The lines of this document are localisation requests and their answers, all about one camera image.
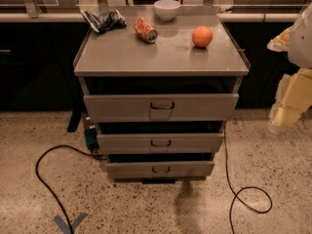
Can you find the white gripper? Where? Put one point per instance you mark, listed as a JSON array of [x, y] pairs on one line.
[[302, 46]]

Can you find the grey top drawer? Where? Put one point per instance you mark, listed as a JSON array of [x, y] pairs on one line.
[[151, 108]]

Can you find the grey drawer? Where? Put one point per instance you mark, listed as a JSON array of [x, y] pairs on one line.
[[151, 108], [159, 169], [159, 143]]

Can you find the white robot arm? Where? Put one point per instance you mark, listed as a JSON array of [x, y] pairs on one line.
[[300, 44]]

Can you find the grey metal drawer cabinet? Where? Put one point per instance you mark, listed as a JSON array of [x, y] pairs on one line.
[[118, 62]]

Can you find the grey middle drawer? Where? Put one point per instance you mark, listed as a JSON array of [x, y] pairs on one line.
[[159, 143]]

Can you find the grey bottom drawer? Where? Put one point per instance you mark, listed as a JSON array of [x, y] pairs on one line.
[[159, 169]]

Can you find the orange fruit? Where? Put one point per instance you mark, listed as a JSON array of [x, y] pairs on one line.
[[202, 36]]

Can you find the white ceramic bowl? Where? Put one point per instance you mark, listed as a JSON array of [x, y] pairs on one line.
[[166, 9]]

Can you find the crushed orange soda can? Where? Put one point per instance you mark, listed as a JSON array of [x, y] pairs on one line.
[[145, 30]]

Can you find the crumpled blue chip bag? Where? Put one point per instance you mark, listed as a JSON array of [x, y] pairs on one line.
[[104, 22]]

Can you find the blue power adapter box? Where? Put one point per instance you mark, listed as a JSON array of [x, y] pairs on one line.
[[91, 138]]

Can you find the blue tape floor mark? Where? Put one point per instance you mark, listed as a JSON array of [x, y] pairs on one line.
[[71, 226]]

